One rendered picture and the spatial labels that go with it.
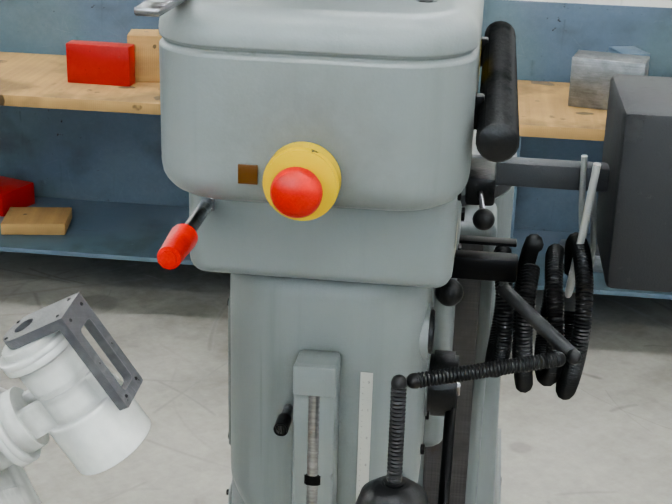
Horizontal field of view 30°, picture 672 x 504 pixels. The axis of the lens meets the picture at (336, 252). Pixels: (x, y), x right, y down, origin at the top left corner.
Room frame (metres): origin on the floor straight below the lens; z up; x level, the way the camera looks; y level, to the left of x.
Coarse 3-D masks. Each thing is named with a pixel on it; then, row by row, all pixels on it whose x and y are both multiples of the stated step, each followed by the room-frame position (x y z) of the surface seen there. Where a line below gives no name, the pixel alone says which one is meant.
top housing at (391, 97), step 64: (192, 0) 0.99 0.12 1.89; (256, 0) 1.00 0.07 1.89; (320, 0) 1.01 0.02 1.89; (384, 0) 1.02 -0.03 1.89; (448, 0) 1.03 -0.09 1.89; (192, 64) 0.96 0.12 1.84; (256, 64) 0.95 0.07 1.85; (320, 64) 0.95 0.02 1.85; (384, 64) 0.94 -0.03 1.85; (448, 64) 0.95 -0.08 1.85; (192, 128) 0.96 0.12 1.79; (256, 128) 0.95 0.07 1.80; (320, 128) 0.95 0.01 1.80; (384, 128) 0.94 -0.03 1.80; (448, 128) 0.95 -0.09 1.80; (192, 192) 0.98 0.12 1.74; (256, 192) 0.96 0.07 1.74; (384, 192) 0.94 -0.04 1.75; (448, 192) 0.96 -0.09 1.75
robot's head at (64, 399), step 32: (64, 352) 0.83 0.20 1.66; (96, 352) 0.87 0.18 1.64; (32, 384) 0.82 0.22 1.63; (64, 384) 0.82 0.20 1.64; (96, 384) 0.83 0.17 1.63; (0, 416) 0.82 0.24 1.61; (32, 416) 0.82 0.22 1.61; (64, 416) 0.82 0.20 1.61; (96, 416) 0.82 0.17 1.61; (128, 416) 0.83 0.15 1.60; (32, 448) 0.82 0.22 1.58; (64, 448) 0.82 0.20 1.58; (96, 448) 0.82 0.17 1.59; (128, 448) 0.82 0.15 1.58
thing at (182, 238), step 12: (204, 204) 1.04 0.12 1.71; (192, 216) 1.00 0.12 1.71; (204, 216) 1.02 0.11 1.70; (180, 228) 0.96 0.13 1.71; (192, 228) 0.96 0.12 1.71; (168, 240) 0.93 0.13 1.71; (180, 240) 0.94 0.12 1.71; (192, 240) 0.95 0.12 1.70; (168, 252) 0.92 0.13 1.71; (180, 252) 0.92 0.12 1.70; (168, 264) 0.92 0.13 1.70
